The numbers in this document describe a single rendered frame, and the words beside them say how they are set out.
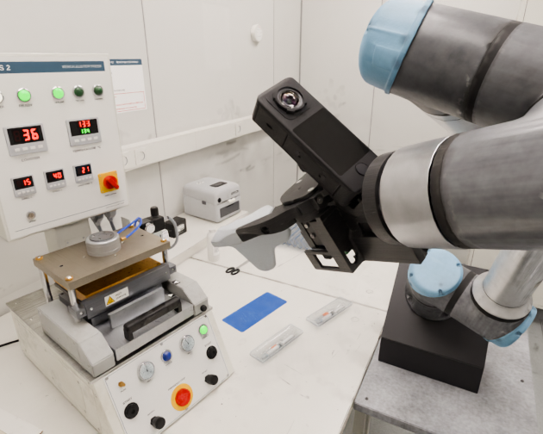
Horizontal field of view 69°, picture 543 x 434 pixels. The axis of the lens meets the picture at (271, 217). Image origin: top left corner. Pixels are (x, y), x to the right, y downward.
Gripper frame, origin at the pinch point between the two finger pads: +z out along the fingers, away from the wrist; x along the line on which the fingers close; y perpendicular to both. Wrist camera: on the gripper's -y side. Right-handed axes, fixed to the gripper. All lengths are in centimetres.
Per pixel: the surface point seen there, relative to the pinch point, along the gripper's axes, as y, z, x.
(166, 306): 22, 55, -7
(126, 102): -31, 132, 45
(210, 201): 26, 138, 53
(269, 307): 56, 78, 23
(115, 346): 20, 54, -21
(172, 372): 36, 56, -15
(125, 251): 7, 64, -5
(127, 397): 31, 53, -26
